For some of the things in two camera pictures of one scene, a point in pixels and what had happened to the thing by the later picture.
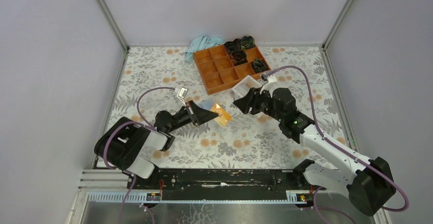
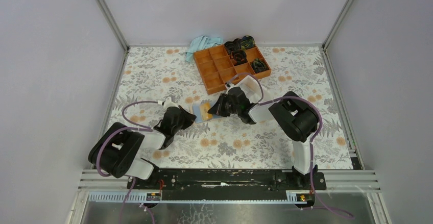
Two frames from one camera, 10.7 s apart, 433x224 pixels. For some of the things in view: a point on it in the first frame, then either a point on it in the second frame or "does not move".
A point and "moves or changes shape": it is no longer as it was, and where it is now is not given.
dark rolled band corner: [247, 42] does not move
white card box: [241, 88] does not move
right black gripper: [249, 100] -> [218, 108]
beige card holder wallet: [207, 104] moves or changes shape
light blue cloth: [201, 43] does not move
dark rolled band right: [258, 66] does not move
